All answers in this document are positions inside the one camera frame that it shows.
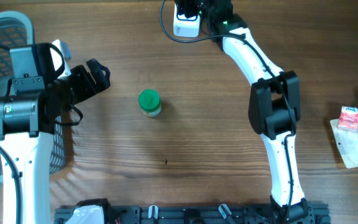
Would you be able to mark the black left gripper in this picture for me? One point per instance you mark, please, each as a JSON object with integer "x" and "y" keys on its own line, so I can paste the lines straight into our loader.
{"x": 89, "y": 88}

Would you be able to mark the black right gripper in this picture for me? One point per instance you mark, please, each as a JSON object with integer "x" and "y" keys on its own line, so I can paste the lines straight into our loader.
{"x": 186, "y": 8}

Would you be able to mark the green lid jar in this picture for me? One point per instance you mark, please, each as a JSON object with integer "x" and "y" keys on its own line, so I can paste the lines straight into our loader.
{"x": 150, "y": 102}

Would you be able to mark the red tissue packet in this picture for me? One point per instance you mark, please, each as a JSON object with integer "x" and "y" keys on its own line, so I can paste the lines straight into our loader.
{"x": 348, "y": 118}

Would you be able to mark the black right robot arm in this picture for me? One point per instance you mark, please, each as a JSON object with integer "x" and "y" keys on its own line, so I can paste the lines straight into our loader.
{"x": 274, "y": 105}

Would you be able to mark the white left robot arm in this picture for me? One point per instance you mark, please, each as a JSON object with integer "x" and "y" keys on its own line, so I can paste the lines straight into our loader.
{"x": 39, "y": 92}

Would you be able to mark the white barcode scanner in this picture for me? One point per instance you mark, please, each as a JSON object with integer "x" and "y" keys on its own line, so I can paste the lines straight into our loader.
{"x": 185, "y": 26}

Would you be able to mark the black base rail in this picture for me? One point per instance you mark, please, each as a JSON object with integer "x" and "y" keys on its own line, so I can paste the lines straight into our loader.
{"x": 101, "y": 211}

